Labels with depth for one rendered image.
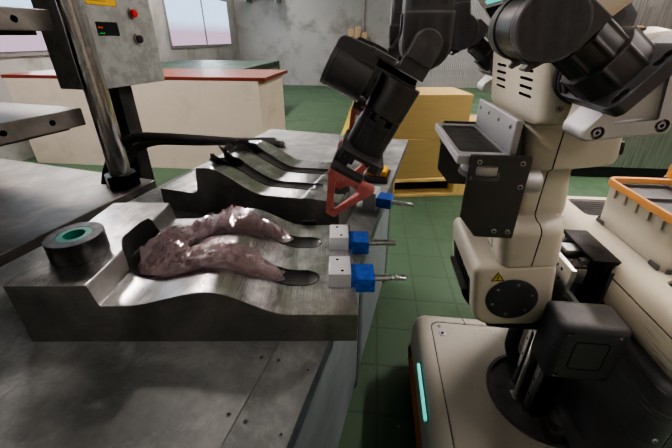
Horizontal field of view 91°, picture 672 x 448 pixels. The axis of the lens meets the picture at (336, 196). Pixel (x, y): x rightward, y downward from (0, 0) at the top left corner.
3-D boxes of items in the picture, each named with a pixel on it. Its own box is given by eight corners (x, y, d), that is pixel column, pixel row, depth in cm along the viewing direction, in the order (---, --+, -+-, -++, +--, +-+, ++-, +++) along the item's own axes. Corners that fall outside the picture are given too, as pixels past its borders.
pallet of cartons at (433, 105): (360, 197, 283) (363, 95, 246) (364, 155, 385) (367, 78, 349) (545, 205, 268) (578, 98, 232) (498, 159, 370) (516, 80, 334)
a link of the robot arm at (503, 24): (622, 26, 36) (593, 27, 41) (559, -40, 35) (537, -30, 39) (550, 94, 40) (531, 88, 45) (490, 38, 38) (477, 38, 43)
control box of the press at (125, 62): (214, 291, 178) (147, -42, 114) (174, 334, 152) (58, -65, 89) (180, 283, 183) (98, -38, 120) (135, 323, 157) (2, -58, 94)
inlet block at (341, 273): (402, 280, 60) (404, 255, 58) (407, 300, 55) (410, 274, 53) (329, 280, 60) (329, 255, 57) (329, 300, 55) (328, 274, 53)
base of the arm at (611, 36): (697, 53, 34) (620, 49, 45) (648, -1, 33) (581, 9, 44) (619, 118, 38) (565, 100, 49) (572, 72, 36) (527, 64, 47)
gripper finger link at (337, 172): (306, 211, 46) (336, 155, 42) (314, 190, 53) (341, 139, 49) (349, 232, 47) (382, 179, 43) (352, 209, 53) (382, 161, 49)
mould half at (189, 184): (363, 192, 101) (364, 149, 95) (338, 236, 78) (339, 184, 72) (220, 174, 114) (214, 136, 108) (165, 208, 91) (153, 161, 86)
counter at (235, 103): (95, 140, 438) (71, 67, 399) (292, 147, 412) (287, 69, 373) (36, 162, 362) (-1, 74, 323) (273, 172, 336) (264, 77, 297)
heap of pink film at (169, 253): (295, 231, 69) (293, 197, 66) (283, 290, 53) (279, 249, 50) (170, 231, 69) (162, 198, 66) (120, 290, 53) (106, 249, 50)
